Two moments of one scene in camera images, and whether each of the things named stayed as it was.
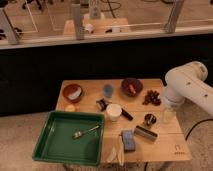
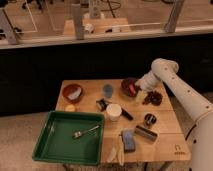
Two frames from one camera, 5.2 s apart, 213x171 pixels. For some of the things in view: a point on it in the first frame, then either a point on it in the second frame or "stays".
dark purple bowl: x=131 y=87 stays
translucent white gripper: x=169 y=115 -> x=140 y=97
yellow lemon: x=70 y=108 stays
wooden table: x=138 y=124 stays
